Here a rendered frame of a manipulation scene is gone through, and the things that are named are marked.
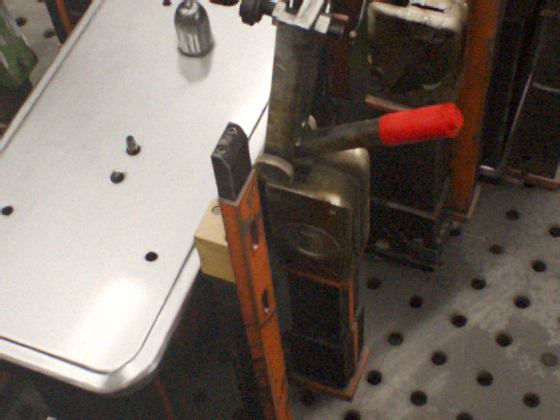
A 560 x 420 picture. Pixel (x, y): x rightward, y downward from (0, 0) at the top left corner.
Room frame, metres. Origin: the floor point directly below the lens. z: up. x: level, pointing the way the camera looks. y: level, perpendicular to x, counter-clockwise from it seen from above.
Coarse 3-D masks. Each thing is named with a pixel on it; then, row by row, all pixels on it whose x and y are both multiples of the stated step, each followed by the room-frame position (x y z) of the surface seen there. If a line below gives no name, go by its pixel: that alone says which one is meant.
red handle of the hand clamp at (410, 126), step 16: (400, 112) 0.42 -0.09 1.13; (416, 112) 0.42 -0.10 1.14; (432, 112) 0.41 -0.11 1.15; (448, 112) 0.41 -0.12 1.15; (320, 128) 0.45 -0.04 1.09; (336, 128) 0.44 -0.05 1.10; (352, 128) 0.44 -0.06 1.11; (368, 128) 0.43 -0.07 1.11; (384, 128) 0.42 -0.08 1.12; (400, 128) 0.41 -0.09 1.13; (416, 128) 0.41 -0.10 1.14; (432, 128) 0.40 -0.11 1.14; (448, 128) 0.40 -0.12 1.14; (304, 144) 0.45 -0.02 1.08; (320, 144) 0.44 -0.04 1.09; (336, 144) 0.43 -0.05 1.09; (352, 144) 0.43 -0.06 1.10; (368, 144) 0.42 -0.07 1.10; (384, 144) 0.42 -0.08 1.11; (400, 144) 0.41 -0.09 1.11
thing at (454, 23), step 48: (432, 0) 0.58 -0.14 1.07; (384, 48) 0.58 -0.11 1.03; (432, 48) 0.56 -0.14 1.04; (384, 96) 0.58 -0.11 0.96; (432, 96) 0.56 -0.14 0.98; (432, 144) 0.56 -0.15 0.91; (384, 192) 0.58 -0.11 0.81; (432, 192) 0.56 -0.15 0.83; (384, 240) 0.58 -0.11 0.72; (432, 240) 0.55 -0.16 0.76
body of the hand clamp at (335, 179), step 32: (320, 160) 0.45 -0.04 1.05; (352, 160) 0.45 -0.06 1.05; (288, 192) 0.43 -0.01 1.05; (320, 192) 0.42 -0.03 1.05; (352, 192) 0.42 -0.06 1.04; (288, 224) 0.43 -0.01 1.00; (320, 224) 0.42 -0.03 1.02; (352, 224) 0.42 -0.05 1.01; (288, 256) 0.43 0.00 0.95; (320, 256) 0.42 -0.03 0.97; (352, 256) 0.42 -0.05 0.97; (320, 288) 0.43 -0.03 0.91; (352, 288) 0.44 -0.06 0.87; (320, 320) 0.43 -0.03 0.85; (352, 320) 0.44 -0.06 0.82; (320, 352) 0.42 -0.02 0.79; (352, 352) 0.43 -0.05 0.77; (320, 384) 0.43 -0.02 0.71; (352, 384) 0.42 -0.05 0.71
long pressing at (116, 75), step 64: (128, 0) 0.70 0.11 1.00; (64, 64) 0.63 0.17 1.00; (128, 64) 0.62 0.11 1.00; (192, 64) 0.61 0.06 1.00; (256, 64) 0.60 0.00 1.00; (64, 128) 0.56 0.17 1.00; (128, 128) 0.55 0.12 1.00; (192, 128) 0.54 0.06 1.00; (256, 128) 0.53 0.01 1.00; (0, 192) 0.50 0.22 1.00; (64, 192) 0.49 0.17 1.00; (128, 192) 0.48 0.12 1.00; (192, 192) 0.48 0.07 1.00; (0, 256) 0.44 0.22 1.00; (64, 256) 0.43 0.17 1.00; (128, 256) 0.42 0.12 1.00; (192, 256) 0.41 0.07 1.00; (0, 320) 0.38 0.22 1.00; (64, 320) 0.37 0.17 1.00; (128, 320) 0.37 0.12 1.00; (64, 384) 0.33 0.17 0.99; (128, 384) 0.31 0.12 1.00
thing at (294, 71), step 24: (264, 0) 0.46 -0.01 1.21; (288, 0) 0.46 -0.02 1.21; (312, 0) 0.45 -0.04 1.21; (288, 24) 0.44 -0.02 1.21; (312, 24) 0.43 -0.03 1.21; (336, 24) 0.44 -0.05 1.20; (288, 48) 0.44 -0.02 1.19; (312, 48) 0.44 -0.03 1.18; (288, 72) 0.44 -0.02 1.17; (312, 72) 0.45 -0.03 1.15; (288, 96) 0.44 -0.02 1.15; (312, 96) 0.47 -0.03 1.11; (288, 120) 0.44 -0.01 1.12; (288, 144) 0.44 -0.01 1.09
